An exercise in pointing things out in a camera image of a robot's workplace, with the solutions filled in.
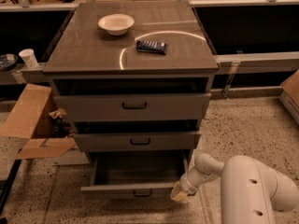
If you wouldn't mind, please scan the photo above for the grey bottom drawer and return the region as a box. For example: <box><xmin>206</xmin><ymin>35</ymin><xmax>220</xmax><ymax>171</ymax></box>
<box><xmin>81</xmin><ymin>149</ymin><xmax>191</xmax><ymax>199</ymax></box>

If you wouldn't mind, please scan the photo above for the grey drawer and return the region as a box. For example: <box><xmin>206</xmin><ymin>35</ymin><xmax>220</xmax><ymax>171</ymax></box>
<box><xmin>54</xmin><ymin>93</ymin><xmax>211</xmax><ymax>121</ymax></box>
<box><xmin>81</xmin><ymin>149</ymin><xmax>191</xmax><ymax>199</ymax></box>
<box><xmin>75</xmin><ymin>131</ymin><xmax>200</xmax><ymax>152</ymax></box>

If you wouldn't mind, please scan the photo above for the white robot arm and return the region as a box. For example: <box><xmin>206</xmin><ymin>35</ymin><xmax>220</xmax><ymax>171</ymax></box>
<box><xmin>170</xmin><ymin>153</ymin><xmax>299</xmax><ymax>224</ymax></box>

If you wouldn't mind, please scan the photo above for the grey top drawer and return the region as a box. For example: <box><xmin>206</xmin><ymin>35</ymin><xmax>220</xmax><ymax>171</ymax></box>
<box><xmin>54</xmin><ymin>93</ymin><xmax>211</xmax><ymax>121</ymax></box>

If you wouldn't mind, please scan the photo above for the grey middle drawer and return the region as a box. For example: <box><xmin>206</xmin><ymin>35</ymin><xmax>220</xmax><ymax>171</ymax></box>
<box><xmin>75</xmin><ymin>131</ymin><xmax>200</xmax><ymax>152</ymax></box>

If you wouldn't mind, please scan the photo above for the grey drawer cabinet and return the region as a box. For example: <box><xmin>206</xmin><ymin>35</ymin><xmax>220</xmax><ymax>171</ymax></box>
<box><xmin>42</xmin><ymin>0</ymin><xmax>220</xmax><ymax>173</ymax></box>

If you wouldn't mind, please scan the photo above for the cardboard box at right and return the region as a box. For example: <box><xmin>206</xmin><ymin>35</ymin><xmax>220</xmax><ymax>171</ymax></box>
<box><xmin>279</xmin><ymin>70</ymin><xmax>299</xmax><ymax>124</ymax></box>

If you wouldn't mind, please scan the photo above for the dark blue snack packet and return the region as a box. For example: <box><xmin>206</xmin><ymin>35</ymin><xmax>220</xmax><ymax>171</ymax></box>
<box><xmin>136</xmin><ymin>40</ymin><xmax>167</xmax><ymax>55</ymax></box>

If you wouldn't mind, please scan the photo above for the open cardboard box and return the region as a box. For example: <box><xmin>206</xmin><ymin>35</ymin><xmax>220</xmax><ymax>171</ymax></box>
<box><xmin>0</xmin><ymin>84</ymin><xmax>89</xmax><ymax>165</ymax></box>

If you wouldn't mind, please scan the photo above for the white bowl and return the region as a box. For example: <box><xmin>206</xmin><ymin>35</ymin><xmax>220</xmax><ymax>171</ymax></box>
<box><xmin>98</xmin><ymin>14</ymin><xmax>135</xmax><ymax>36</ymax></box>

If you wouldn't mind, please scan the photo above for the white paper cup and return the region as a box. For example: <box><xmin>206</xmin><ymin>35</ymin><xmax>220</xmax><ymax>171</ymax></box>
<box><xmin>19</xmin><ymin>49</ymin><xmax>38</xmax><ymax>68</ymax></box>

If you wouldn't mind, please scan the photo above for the dark round lid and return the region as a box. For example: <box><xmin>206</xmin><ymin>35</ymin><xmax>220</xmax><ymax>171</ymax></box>
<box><xmin>0</xmin><ymin>54</ymin><xmax>18</xmax><ymax>72</ymax></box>

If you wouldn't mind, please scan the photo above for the clear acrylic bracket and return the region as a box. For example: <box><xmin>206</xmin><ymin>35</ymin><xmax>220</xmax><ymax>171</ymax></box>
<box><xmin>222</xmin><ymin>61</ymin><xmax>241</xmax><ymax>99</ymax></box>

